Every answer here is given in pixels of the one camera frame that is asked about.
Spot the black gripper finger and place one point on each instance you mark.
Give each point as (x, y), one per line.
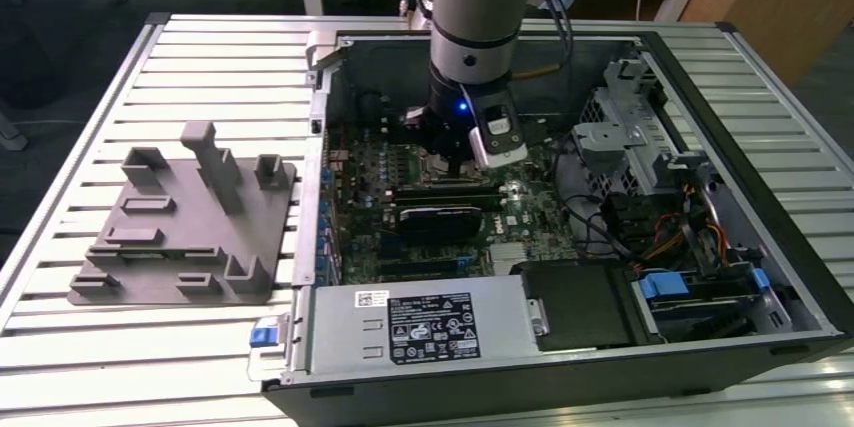
(416, 122)
(461, 167)

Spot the silver CPU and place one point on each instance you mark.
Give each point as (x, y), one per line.
(435, 167)

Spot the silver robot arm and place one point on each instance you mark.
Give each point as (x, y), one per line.
(473, 7)

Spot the black graphics card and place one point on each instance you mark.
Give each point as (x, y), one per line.
(440, 227)

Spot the green motherboard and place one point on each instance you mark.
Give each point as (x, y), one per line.
(533, 227)

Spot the silver chipset heatsink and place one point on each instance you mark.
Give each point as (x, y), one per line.
(509, 254)

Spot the black expansion slot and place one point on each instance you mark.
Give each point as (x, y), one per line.
(413, 269)

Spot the metal drive cage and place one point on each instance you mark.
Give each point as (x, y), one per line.
(620, 147)

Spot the black plastic shroud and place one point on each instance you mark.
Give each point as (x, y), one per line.
(580, 307)

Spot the silver power supply unit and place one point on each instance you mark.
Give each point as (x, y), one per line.
(347, 327)

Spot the grey parts rack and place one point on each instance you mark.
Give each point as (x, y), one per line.
(200, 227)

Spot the blue case latch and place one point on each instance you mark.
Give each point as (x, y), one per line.
(261, 337)

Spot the black PC case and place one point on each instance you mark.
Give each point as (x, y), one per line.
(467, 397)

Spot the small blue carrier clip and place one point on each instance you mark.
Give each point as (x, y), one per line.
(758, 282)

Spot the white black-faced wrist camera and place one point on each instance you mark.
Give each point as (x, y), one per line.
(500, 137)

